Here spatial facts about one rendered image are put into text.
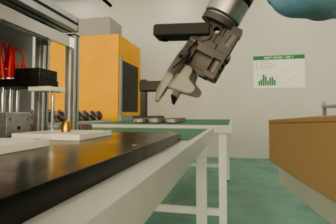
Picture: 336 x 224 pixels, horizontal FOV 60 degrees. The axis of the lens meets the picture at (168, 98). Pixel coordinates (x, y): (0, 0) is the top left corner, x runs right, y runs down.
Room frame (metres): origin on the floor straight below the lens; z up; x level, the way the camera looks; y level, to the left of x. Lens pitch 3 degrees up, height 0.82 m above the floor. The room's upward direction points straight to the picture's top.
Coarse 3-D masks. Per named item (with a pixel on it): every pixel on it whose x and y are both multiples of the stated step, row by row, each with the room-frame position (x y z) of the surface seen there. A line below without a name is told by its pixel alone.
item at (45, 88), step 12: (24, 72) 0.63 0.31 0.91; (36, 72) 0.62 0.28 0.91; (48, 72) 0.65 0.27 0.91; (0, 84) 0.64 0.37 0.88; (12, 84) 0.63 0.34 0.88; (24, 84) 0.62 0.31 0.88; (36, 84) 0.62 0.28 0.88; (48, 84) 0.65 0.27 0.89; (0, 96) 0.65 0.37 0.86; (0, 108) 0.65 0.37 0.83
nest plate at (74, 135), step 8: (16, 136) 0.58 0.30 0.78; (24, 136) 0.58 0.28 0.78; (32, 136) 0.57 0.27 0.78; (40, 136) 0.57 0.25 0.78; (48, 136) 0.57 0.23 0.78; (56, 136) 0.56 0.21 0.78; (64, 136) 0.56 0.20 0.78; (72, 136) 0.56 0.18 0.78; (80, 136) 0.56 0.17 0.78; (88, 136) 0.59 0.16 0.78; (96, 136) 0.62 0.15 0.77
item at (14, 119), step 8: (0, 112) 0.63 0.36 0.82; (8, 112) 0.64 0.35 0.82; (16, 112) 0.66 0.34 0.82; (24, 112) 0.69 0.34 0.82; (0, 120) 0.63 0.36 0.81; (8, 120) 0.64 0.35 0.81; (16, 120) 0.66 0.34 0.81; (24, 120) 0.69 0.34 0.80; (0, 128) 0.63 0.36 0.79; (8, 128) 0.64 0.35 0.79; (16, 128) 0.66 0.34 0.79; (24, 128) 0.69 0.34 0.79; (0, 136) 0.63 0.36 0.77; (8, 136) 0.64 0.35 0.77
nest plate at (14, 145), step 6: (0, 138) 0.46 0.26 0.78; (6, 138) 0.46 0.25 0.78; (12, 138) 0.46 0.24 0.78; (18, 138) 0.46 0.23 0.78; (24, 138) 0.46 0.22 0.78; (30, 138) 0.46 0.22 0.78; (36, 138) 0.46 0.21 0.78; (42, 138) 0.46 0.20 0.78; (48, 138) 0.46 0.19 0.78; (0, 144) 0.37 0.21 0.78; (6, 144) 0.37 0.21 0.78; (12, 144) 0.38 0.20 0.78; (18, 144) 0.40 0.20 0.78; (24, 144) 0.41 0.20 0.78; (30, 144) 0.42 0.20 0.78; (36, 144) 0.43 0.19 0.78; (42, 144) 0.45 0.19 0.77; (48, 144) 0.46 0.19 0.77; (0, 150) 0.37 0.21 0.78; (6, 150) 0.37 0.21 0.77; (12, 150) 0.39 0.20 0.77; (18, 150) 0.40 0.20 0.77
